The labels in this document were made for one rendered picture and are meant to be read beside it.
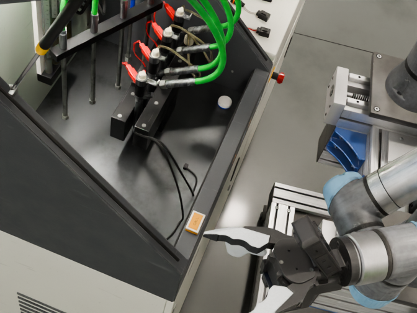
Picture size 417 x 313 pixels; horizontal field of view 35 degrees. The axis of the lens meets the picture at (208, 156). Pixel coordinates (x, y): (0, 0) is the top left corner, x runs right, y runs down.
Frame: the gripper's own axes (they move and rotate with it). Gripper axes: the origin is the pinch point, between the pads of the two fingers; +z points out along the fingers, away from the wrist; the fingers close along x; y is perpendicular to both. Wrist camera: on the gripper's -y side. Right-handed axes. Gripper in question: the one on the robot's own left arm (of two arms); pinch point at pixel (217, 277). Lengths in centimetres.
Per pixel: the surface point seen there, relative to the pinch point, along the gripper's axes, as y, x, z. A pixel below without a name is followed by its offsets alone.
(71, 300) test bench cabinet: 86, 49, 15
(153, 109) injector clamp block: 38, 71, -10
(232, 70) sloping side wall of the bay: 44, 88, -37
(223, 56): 11, 57, -20
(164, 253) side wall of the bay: 42, 31, -3
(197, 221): 44, 40, -13
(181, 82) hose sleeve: 23, 63, -13
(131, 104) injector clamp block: 38, 73, -5
